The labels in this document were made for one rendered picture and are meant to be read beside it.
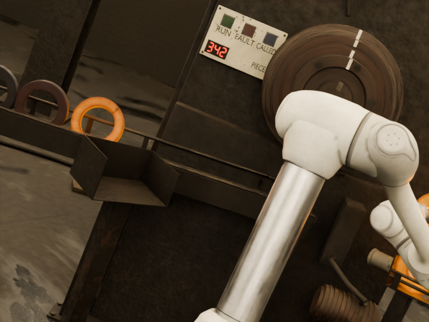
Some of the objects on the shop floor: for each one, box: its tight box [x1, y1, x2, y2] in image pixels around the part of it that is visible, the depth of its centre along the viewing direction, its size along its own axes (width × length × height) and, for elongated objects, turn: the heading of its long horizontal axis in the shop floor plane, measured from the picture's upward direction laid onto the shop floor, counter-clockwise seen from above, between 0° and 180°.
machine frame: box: [89, 0, 429, 322], centre depth 317 cm, size 73×108×176 cm
